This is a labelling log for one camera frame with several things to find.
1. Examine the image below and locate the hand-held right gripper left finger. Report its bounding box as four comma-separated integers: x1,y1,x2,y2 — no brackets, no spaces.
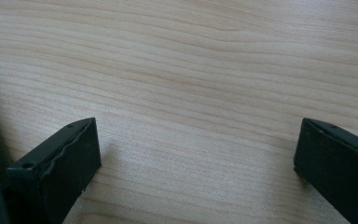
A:
7,117,103,224

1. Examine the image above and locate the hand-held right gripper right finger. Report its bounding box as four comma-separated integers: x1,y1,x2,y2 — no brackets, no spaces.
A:
293,117,358,224

